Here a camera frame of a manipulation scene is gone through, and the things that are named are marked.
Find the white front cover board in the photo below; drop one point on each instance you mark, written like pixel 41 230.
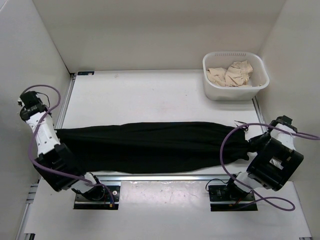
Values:
pixel 161 211

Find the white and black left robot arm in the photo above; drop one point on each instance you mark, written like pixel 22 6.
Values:
pixel 53 154

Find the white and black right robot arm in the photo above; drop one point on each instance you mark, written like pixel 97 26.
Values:
pixel 275 162

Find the aluminium front frame rail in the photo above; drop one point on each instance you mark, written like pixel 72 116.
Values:
pixel 162 177

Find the black trousers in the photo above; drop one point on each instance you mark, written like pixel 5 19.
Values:
pixel 155 147

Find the aluminium left frame rail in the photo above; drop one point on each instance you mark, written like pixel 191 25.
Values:
pixel 21 235

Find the beige trousers in basket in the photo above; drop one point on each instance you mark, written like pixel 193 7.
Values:
pixel 247 73

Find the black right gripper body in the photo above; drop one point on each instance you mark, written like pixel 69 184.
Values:
pixel 259 142

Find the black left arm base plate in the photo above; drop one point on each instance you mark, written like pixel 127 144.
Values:
pixel 115 196

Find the white plastic laundry basket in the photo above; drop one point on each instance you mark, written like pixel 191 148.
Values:
pixel 240 94

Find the black corner label sticker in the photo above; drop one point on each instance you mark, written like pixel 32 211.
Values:
pixel 85 73

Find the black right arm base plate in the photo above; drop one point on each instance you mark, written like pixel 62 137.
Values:
pixel 224 199

